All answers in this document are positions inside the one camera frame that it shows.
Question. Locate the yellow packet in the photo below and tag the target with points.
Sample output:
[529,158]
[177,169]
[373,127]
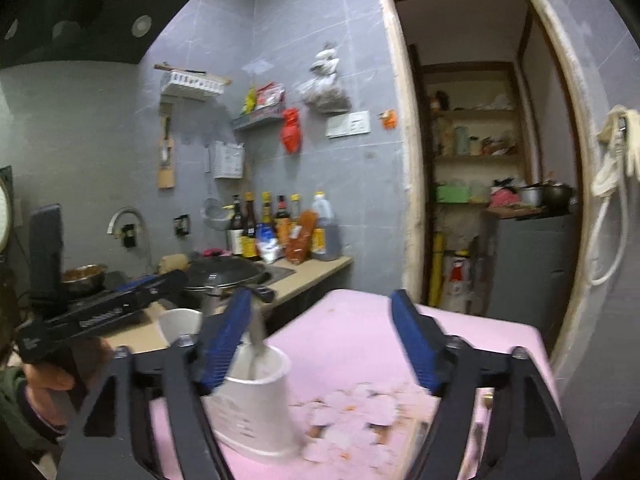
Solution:
[249,102]

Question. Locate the white wall switch panel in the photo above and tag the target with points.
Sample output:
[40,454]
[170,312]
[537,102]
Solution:
[348,124]

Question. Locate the white wall holder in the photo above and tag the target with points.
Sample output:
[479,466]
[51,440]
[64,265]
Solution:
[229,160]

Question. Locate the clear bag of dried spices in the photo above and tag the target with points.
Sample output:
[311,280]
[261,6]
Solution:
[327,96]

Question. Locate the person's left forearm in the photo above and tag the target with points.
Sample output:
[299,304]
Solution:
[12,410]

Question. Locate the yellow cylinder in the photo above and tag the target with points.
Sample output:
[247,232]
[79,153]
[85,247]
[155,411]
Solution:
[438,270]

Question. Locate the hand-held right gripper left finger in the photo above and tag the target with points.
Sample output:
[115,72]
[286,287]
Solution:
[227,340]

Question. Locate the grey wall shelf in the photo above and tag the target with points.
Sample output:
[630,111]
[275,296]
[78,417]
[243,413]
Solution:
[257,121]

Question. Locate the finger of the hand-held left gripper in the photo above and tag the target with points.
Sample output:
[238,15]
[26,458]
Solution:
[140,285]
[147,301]

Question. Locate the grey cabinet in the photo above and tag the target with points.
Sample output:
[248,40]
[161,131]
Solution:
[530,270]

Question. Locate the white and blue bag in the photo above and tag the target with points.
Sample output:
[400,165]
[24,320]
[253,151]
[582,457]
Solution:
[269,247]

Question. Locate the steel sink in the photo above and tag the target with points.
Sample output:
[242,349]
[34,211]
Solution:
[280,272]

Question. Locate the wooden shelf unit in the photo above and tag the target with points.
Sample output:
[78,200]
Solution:
[475,157]

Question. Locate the door frame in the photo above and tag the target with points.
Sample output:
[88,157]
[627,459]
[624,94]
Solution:
[400,160]

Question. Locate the green box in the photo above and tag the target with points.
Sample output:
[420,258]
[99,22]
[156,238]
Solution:
[452,194]

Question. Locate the clear bag of garlic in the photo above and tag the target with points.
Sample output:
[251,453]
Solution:
[325,62]

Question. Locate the wooden wall knife holder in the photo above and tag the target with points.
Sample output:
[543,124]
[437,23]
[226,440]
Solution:
[166,175]

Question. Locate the black wall socket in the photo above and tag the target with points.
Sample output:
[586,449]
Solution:
[182,225]

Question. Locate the grey metal utensil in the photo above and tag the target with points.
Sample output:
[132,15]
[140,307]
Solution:
[259,335]

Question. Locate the metal bowl with food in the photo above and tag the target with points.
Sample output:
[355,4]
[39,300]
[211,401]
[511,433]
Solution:
[84,277]

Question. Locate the large dark liquid jug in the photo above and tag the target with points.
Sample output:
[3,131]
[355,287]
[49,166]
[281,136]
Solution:
[327,240]

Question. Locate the chrome faucet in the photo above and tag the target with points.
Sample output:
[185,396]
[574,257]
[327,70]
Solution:
[122,212]

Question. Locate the metal pot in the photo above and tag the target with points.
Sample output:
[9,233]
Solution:
[531,197]

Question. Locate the dark sauce bottle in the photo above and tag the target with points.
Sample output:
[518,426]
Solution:
[250,230]
[235,230]

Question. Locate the black range hood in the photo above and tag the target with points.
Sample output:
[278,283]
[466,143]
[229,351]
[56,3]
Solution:
[75,20]

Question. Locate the red plastic bag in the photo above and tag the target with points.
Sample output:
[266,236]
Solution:
[292,132]

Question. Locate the orange packet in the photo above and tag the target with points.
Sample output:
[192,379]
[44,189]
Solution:
[300,240]

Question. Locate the white rubber gloves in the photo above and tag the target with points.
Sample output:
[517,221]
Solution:
[607,160]

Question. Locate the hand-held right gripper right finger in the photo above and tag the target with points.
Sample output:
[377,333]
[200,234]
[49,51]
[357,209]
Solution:
[412,340]

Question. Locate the metal strainer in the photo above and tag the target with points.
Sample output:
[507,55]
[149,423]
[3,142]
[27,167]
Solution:
[216,215]

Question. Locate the black wok with lid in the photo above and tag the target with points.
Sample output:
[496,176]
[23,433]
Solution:
[225,272]

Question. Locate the red packet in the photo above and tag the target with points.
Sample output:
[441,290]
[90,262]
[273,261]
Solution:
[270,96]

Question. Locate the red-capped sauce bottle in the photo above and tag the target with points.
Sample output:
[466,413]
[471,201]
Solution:
[281,215]

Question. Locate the wooden stick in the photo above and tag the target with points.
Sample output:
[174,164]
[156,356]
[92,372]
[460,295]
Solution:
[220,80]

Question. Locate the pink floral tablecloth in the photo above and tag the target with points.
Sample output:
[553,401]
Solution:
[350,340]

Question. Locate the white plastic cup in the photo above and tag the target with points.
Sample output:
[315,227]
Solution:
[177,327]

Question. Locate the white plastic utensil holder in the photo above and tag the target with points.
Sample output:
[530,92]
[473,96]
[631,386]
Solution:
[255,410]

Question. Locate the black pot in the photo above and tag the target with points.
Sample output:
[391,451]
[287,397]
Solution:
[557,197]

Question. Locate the white and red bag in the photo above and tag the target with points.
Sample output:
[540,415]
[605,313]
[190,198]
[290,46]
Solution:
[457,280]

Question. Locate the white wall rack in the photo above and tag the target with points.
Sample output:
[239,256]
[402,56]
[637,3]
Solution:
[192,85]

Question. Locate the person's left hand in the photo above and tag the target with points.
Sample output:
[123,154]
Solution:
[52,385]

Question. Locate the pink cloth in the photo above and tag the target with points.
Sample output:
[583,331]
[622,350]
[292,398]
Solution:
[504,199]

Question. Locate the kitchen counter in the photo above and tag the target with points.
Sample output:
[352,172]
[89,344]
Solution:
[320,270]

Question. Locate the yellow-capped sauce bottle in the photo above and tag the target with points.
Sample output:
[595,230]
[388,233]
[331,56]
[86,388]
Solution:
[296,207]
[266,212]

